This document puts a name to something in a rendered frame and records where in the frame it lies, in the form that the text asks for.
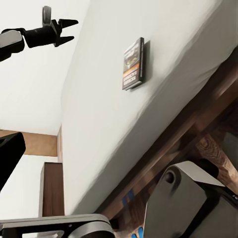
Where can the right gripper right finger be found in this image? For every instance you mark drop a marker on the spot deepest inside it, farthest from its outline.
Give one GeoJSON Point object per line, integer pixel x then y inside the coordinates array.
{"type": "Point", "coordinates": [230, 148]}

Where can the bench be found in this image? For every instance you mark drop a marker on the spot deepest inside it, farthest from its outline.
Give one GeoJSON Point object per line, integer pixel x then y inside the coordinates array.
{"type": "Point", "coordinates": [51, 195]}

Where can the sliding door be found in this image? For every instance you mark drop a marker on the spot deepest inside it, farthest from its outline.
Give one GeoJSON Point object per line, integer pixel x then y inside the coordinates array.
{"type": "Point", "coordinates": [37, 144]}

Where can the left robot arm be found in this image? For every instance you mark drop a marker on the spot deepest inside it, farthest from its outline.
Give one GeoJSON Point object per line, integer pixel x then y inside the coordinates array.
{"type": "Point", "coordinates": [12, 40]}

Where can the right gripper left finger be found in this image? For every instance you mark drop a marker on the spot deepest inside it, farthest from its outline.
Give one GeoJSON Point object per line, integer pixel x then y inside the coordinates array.
{"type": "Point", "coordinates": [12, 147]}

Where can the hardback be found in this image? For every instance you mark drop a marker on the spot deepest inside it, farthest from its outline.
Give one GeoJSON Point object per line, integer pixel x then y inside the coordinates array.
{"type": "Point", "coordinates": [133, 65]}

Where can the bed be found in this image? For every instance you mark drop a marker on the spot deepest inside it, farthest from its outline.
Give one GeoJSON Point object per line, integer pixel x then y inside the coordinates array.
{"type": "Point", "coordinates": [115, 143]}

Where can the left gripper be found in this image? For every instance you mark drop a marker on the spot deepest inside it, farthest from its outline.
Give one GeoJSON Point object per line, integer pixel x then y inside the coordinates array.
{"type": "Point", "coordinates": [51, 34]}

